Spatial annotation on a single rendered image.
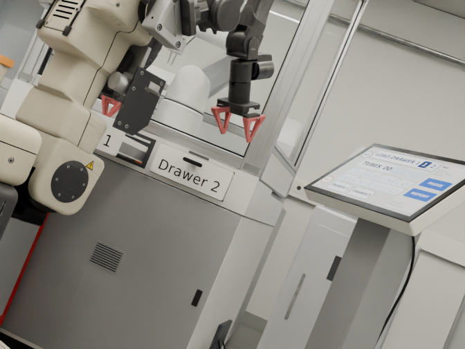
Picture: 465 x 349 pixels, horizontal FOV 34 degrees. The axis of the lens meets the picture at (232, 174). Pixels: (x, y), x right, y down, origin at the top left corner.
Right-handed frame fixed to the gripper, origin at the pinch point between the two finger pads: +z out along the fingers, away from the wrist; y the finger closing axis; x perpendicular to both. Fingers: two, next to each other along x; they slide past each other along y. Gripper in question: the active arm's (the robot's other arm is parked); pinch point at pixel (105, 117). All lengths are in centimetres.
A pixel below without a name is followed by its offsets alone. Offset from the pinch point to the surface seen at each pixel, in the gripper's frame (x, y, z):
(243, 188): 48, -24, 4
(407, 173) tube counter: 99, 8, -19
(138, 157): 10.0, -17.4, 8.4
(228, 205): 45, -24, 12
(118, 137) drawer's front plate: 11.3, 10.6, 4.6
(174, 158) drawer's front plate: 21.2, -21.7, 3.9
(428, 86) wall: 84, -346, -123
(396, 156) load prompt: 94, -4, -24
